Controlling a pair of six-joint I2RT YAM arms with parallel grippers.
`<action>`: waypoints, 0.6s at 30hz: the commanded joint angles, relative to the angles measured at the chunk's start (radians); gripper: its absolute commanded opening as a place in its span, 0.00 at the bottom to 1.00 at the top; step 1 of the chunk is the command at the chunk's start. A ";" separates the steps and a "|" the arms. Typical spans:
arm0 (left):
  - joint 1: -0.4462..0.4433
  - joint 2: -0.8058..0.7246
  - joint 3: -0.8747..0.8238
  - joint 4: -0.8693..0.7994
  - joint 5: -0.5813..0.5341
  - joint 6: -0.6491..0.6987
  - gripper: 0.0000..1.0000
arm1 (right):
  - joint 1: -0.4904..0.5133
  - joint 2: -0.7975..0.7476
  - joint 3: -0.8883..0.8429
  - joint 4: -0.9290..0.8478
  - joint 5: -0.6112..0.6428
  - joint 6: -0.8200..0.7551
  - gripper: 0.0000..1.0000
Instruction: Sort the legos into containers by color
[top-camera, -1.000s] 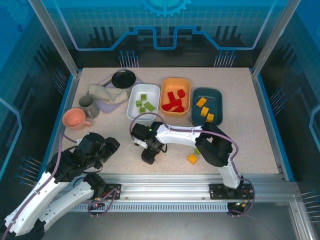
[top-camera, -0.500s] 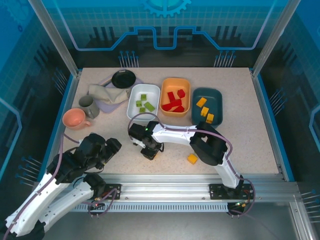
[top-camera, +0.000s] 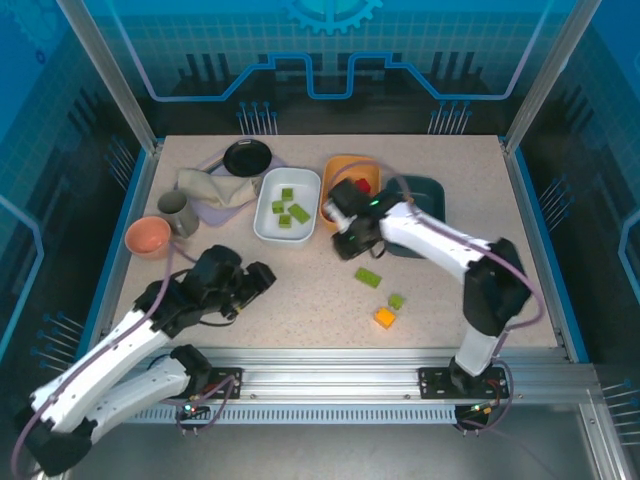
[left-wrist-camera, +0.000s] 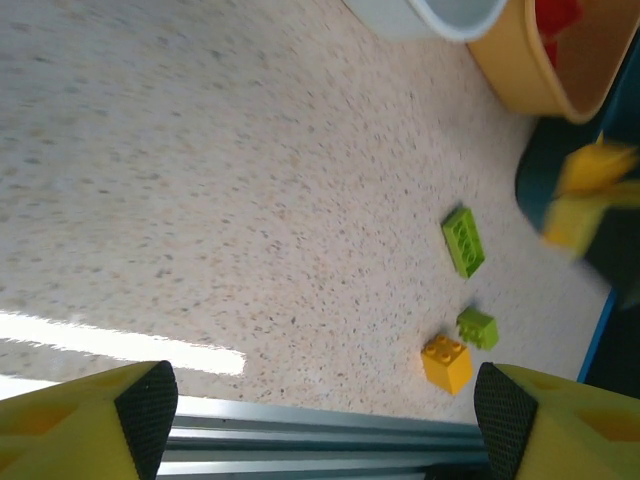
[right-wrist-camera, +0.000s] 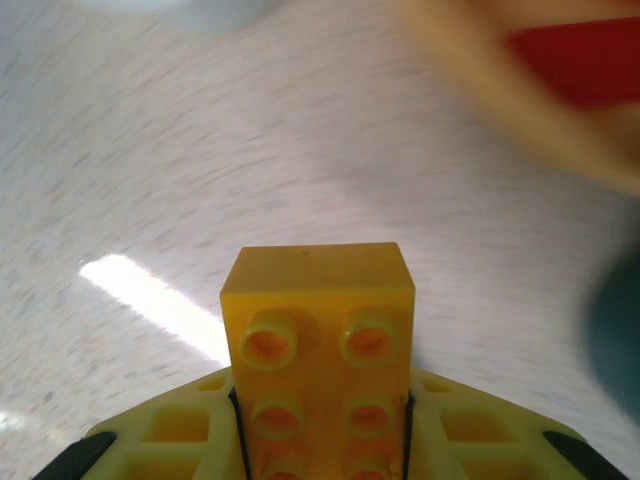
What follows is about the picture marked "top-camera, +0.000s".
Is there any long green lego brick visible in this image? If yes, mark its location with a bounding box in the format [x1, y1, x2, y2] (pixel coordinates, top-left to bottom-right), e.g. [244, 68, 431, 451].
[354, 266, 384, 289]

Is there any orange rectangular plastic container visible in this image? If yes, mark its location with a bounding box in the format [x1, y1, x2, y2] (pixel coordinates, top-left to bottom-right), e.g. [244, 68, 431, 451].
[319, 155, 382, 232]

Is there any white rectangular plastic container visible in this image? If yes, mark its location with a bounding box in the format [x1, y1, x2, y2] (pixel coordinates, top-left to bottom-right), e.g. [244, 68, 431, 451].
[252, 167, 322, 244]

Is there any dark teal rectangular container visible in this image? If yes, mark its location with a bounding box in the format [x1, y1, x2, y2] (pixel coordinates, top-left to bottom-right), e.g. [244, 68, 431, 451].
[382, 173, 447, 260]

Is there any lilac plastic tray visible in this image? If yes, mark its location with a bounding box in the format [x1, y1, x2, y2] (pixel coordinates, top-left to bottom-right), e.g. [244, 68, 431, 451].
[192, 149, 289, 230]

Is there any pink mug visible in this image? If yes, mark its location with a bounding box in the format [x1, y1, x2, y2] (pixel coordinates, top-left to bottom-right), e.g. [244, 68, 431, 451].
[124, 215, 185, 261]

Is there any grey mug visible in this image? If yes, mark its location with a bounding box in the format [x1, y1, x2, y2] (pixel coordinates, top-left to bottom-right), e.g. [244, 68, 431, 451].
[157, 191, 200, 239]

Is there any beige cloth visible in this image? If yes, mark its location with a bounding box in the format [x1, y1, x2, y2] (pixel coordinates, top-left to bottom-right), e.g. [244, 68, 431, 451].
[175, 168, 261, 209]

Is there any black round pan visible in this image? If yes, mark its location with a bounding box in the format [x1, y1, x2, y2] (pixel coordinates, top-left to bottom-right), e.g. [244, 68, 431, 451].
[222, 139, 274, 179]

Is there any small circuit board with LED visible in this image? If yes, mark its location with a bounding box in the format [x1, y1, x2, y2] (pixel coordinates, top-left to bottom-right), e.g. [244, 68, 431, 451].
[174, 397, 211, 422]
[457, 399, 501, 422]

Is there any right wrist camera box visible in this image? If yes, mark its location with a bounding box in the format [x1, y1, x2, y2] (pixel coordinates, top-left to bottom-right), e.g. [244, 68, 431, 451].
[322, 199, 349, 231]

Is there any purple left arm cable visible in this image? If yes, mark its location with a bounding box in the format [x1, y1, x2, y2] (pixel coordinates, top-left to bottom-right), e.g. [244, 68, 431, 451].
[9, 239, 239, 480]

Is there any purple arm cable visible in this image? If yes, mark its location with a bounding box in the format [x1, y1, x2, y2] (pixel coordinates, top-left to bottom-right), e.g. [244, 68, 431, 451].
[9, 239, 239, 480]
[327, 160, 546, 436]

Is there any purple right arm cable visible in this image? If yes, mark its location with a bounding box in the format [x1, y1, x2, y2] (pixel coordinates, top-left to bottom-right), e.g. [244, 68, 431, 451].
[327, 160, 546, 436]

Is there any aluminium mounting rail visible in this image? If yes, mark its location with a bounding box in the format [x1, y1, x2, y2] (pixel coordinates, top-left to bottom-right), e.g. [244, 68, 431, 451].
[67, 347, 601, 407]

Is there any slotted grey cable duct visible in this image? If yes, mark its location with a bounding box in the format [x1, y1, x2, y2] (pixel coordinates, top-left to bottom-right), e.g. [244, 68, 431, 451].
[124, 405, 459, 426]

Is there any aluminium frame post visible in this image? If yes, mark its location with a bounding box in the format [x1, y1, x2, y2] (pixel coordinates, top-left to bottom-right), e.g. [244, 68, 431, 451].
[502, 0, 604, 155]
[55, 0, 164, 154]

